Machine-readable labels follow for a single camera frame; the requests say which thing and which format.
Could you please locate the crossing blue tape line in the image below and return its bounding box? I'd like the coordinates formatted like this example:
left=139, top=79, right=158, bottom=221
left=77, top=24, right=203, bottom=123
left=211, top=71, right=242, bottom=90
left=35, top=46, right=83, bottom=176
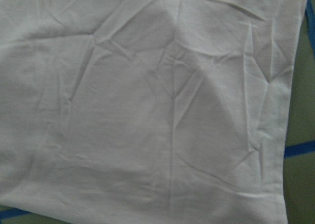
left=305, top=0, right=315, bottom=37

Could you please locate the pink Snoopy T-shirt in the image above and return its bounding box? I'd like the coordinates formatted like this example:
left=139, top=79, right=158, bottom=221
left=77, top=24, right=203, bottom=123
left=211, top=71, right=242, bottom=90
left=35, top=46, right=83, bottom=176
left=0, top=0, right=307, bottom=224

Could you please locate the long blue tape line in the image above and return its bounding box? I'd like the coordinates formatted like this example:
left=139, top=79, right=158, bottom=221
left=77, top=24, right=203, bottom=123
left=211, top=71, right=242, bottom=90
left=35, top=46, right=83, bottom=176
left=284, top=141, right=315, bottom=158

